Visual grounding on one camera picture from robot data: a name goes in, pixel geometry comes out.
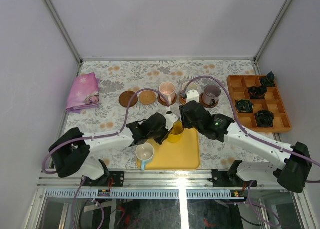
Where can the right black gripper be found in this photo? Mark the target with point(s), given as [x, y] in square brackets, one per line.
[185, 123]

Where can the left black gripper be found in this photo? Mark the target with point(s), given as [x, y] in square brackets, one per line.
[163, 131]

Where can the yellow glass cup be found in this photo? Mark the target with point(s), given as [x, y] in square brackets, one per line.
[176, 133]

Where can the purple glass cup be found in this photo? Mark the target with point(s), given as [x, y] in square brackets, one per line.
[211, 94]

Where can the pink ceramic mug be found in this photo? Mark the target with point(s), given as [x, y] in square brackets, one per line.
[168, 90]

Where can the white mug pink handle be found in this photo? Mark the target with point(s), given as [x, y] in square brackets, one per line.
[186, 87]

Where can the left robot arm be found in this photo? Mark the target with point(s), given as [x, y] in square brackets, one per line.
[77, 152]

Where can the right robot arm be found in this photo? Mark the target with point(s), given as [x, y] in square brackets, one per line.
[288, 165]

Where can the dark wooden coaster far right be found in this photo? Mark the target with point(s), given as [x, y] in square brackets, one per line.
[208, 106]

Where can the dark wooden coaster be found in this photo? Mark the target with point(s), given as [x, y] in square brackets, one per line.
[208, 106]
[163, 102]
[125, 98]

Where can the dark wooden coaster middle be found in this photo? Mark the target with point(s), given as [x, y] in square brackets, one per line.
[163, 102]

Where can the light woven coaster left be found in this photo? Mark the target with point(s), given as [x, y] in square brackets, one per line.
[147, 97]

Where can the light woven coaster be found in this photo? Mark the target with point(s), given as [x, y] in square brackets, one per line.
[147, 97]
[182, 99]

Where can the light woven coaster right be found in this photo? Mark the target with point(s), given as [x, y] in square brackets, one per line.
[182, 99]

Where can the dark wooden coaster far left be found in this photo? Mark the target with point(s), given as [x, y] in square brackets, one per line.
[125, 98]

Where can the yellow plastic tray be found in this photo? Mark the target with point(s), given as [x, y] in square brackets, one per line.
[182, 155]

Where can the black rolled item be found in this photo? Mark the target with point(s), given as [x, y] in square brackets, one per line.
[264, 119]
[244, 106]
[268, 80]
[257, 92]

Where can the orange compartment organizer box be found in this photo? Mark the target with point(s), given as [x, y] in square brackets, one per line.
[238, 89]

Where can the black rolled item bottom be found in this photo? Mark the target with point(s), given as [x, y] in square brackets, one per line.
[264, 119]

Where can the floral table cloth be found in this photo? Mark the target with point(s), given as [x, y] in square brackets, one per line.
[117, 77]

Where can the black rolled item top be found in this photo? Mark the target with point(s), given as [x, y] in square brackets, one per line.
[268, 80]

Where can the purple folded cloth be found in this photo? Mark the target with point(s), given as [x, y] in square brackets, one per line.
[84, 93]

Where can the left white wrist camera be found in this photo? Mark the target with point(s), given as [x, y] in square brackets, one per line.
[171, 119]

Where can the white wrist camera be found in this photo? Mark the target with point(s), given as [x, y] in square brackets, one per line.
[171, 119]
[193, 95]

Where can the white mug blue handle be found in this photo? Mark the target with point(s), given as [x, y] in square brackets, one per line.
[144, 154]

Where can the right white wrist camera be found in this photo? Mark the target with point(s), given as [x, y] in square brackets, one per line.
[193, 95]

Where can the aluminium front rail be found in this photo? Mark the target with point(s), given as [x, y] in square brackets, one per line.
[138, 179]

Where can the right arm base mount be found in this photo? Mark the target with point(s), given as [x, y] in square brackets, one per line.
[225, 176]

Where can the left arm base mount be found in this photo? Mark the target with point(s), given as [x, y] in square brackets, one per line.
[107, 176]

